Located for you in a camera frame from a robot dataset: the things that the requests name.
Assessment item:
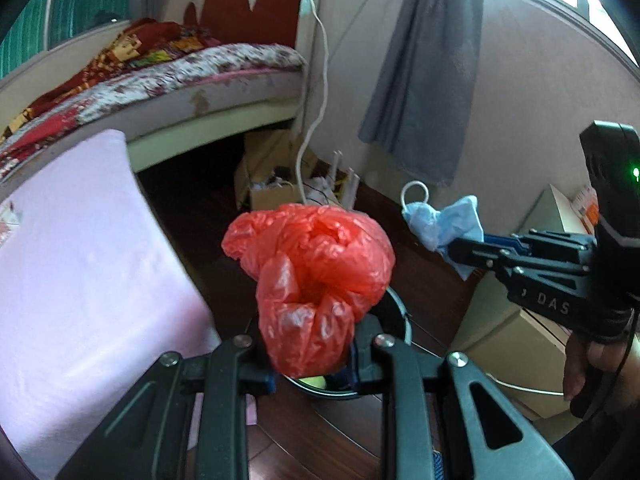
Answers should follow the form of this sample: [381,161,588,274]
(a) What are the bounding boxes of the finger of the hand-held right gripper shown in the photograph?
[446,237,597,287]
[482,229,599,257]

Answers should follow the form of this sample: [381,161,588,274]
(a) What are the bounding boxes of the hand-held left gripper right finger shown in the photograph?
[341,314,577,480]

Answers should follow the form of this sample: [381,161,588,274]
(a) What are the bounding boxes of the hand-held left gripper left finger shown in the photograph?
[55,334,279,480]

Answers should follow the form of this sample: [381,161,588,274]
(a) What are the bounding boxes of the blue face mask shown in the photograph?
[399,180,485,281]

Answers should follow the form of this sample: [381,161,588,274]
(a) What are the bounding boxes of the black trash bin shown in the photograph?
[279,284,414,402]

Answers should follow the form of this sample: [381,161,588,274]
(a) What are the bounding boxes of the red plastic bag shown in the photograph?
[221,203,397,380]

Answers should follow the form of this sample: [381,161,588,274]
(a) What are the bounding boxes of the person's right hand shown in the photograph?
[563,331,640,404]

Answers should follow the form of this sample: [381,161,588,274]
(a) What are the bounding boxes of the white box with orange print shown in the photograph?
[515,183,601,242]

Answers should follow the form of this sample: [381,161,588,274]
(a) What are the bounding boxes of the beige cardboard box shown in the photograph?
[451,260,582,422]

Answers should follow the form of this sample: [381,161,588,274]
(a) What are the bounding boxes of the white router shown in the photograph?
[304,149,363,212]

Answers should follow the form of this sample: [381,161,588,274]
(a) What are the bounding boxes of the pink tablecloth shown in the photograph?
[0,128,224,479]

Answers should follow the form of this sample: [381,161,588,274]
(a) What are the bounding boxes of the blue-grey curtain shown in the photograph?
[357,0,485,187]

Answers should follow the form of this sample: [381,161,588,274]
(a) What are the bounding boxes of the open cardboard box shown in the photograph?
[234,129,322,214]

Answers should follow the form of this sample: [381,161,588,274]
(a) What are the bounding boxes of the bed with floral sheet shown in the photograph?
[0,42,309,182]

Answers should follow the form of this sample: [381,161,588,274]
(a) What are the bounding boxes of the red white headboard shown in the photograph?
[180,0,322,128]

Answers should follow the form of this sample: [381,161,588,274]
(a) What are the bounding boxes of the red patterned blanket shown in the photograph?
[0,17,222,144]

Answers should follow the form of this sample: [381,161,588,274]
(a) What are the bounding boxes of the window with green view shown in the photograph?
[0,0,132,77]

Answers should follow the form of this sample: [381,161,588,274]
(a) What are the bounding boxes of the thick white cable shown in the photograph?
[294,0,332,207]

